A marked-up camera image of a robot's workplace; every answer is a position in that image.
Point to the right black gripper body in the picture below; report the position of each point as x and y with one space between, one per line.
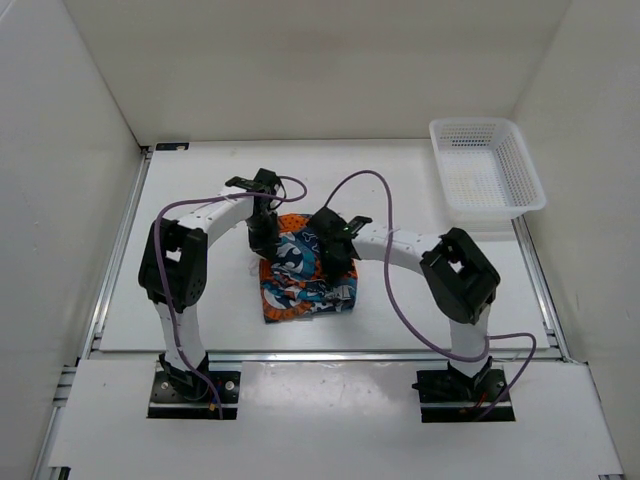
331 264

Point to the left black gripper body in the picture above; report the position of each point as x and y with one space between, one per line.
263 232

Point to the colourful patterned shorts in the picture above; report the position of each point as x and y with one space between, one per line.
293 284

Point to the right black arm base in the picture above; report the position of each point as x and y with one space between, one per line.
445 397

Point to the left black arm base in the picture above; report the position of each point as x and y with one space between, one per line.
172 399

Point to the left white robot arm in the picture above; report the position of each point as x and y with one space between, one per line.
173 270

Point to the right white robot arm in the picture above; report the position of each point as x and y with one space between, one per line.
462 281

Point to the small black corner label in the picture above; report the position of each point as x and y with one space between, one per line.
172 146

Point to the white perforated plastic basket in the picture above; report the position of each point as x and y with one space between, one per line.
486 172

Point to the aluminium front rail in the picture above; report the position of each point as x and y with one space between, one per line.
306 356

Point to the right aluminium side rail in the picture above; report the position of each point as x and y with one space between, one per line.
541 290

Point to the aluminium side rail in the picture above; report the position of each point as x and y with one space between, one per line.
98 313
541 290

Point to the left aluminium side rail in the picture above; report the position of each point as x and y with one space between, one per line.
98 313

